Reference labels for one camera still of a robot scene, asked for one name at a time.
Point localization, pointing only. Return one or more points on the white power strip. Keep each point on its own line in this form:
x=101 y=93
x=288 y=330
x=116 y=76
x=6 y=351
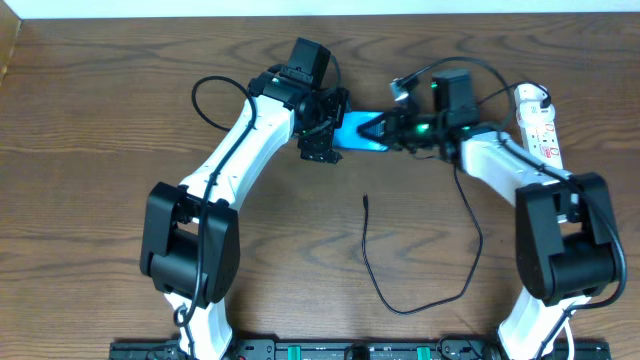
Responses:
x=539 y=137

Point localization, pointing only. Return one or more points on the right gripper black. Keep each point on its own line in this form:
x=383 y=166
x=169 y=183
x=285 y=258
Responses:
x=400 y=129

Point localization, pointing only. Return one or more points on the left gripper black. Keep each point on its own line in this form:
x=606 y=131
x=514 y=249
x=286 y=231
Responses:
x=326 y=125

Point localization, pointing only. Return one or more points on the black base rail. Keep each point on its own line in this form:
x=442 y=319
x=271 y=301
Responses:
x=268 y=349

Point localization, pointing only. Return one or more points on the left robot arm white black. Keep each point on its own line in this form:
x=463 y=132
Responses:
x=190 y=246

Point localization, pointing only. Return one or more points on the blue Galaxy smartphone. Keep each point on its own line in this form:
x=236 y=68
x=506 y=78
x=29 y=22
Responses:
x=347 y=137

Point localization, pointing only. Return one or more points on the white USB charger adapter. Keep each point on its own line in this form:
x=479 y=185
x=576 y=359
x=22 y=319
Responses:
x=533 y=105

